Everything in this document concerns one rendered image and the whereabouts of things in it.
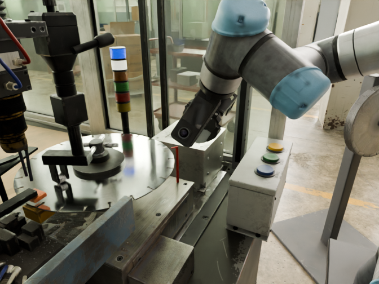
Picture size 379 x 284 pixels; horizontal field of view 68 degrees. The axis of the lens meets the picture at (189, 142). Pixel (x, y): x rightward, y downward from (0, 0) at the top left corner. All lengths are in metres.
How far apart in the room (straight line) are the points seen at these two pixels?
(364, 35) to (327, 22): 4.38
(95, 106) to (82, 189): 0.71
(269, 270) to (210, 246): 1.01
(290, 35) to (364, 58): 0.38
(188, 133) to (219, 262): 0.31
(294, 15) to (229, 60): 0.43
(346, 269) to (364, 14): 2.94
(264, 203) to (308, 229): 1.30
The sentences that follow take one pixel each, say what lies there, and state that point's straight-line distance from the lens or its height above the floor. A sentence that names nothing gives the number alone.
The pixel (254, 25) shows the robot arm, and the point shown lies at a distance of 0.41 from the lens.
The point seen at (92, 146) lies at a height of 1.00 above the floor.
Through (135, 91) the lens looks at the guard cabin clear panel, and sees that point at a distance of 1.11.
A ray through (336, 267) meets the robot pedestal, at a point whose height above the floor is 0.75.
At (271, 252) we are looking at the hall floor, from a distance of 1.78.
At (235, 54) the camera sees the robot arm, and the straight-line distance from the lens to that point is 0.42.
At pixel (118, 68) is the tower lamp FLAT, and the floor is 1.10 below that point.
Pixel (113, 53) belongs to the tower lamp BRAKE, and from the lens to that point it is 0.85.
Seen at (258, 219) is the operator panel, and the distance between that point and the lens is 0.70.
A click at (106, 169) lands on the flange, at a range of 0.60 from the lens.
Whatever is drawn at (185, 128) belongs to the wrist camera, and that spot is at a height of 1.05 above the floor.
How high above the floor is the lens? 1.26
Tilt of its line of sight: 25 degrees down
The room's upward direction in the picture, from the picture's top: straight up
